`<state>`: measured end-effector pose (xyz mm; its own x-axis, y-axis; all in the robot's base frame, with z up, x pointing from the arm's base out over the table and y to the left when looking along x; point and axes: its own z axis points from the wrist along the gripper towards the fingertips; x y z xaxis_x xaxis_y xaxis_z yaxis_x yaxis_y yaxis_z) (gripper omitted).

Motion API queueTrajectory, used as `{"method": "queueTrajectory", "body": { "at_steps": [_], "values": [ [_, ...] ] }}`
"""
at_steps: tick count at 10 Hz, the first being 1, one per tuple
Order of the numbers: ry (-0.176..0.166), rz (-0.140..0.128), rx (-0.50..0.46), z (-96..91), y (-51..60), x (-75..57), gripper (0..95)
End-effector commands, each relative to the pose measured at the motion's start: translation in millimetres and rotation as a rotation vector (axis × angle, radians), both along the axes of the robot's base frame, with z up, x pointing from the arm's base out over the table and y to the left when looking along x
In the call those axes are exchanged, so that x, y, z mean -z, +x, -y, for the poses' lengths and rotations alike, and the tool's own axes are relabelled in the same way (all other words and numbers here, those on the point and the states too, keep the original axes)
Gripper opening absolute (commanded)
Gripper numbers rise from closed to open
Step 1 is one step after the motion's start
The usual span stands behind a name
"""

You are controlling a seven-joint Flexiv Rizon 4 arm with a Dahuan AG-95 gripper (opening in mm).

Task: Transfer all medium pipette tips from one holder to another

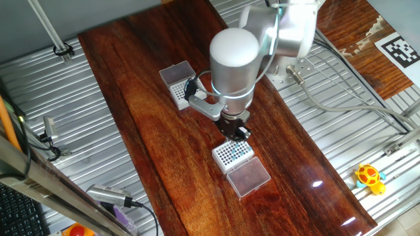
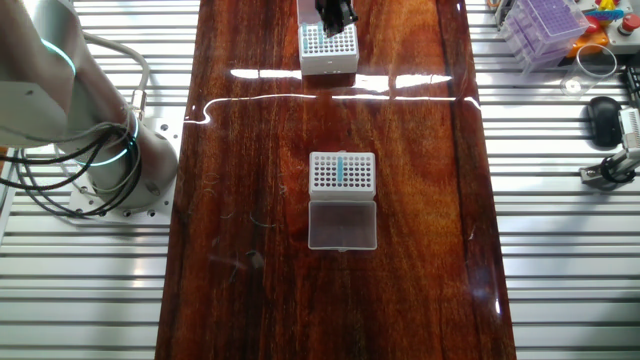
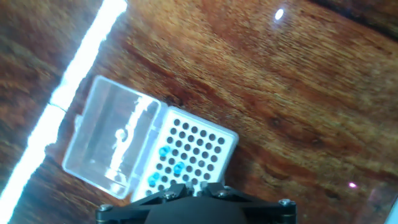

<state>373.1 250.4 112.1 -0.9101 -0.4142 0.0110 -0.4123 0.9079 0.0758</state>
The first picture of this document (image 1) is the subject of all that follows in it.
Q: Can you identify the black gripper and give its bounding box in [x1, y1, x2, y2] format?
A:
[217, 114, 253, 144]

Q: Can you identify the white hinged pipette tip box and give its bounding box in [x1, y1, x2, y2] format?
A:
[211, 137, 272, 199]
[159, 60, 207, 111]

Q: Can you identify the purple pipette tip box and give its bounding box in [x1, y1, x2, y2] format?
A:
[111, 205, 138, 235]

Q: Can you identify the glossy wooden board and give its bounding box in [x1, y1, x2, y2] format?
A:
[77, 0, 378, 236]

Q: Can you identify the yellow orange turtle toy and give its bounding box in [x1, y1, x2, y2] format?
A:
[354, 163, 387, 196]

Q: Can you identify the aluminium profile bar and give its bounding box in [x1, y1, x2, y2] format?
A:
[400, 98, 420, 118]

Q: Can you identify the white paper marker sheet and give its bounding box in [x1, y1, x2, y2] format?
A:
[373, 31, 420, 89]

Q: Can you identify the black rod clamp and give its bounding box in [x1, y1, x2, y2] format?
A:
[52, 41, 75, 57]

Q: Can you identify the grey flat panel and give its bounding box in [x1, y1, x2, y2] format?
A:
[366, 0, 420, 55]

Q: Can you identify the aluminium rod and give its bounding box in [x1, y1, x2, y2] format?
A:
[26, 0, 72, 63]

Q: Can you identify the orange pole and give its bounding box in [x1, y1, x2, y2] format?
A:
[0, 94, 22, 151]

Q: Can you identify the black keyboard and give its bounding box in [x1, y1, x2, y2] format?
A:
[0, 182, 52, 236]

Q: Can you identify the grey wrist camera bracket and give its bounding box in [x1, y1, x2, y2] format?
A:
[188, 94, 227, 122]

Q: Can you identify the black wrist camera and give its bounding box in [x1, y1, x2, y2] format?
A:
[183, 77, 200, 101]

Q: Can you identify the grey cable with metal connector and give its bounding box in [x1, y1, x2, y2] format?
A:
[285, 64, 420, 130]

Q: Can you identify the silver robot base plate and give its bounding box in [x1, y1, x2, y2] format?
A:
[264, 45, 316, 91]

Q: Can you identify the black camera cable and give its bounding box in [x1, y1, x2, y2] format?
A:
[126, 196, 160, 236]

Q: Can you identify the aluminium profile bracket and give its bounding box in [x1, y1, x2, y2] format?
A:
[383, 127, 420, 157]

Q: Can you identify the aluminium frame beam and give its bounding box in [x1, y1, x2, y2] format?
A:
[0, 134, 138, 236]

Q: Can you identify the black hanging cable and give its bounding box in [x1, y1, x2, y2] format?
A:
[0, 116, 32, 180]

